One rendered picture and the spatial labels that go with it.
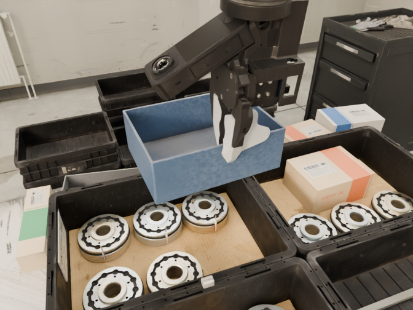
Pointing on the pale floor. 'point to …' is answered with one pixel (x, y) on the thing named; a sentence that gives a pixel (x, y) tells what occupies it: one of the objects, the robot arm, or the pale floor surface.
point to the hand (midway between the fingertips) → (223, 153)
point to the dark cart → (366, 71)
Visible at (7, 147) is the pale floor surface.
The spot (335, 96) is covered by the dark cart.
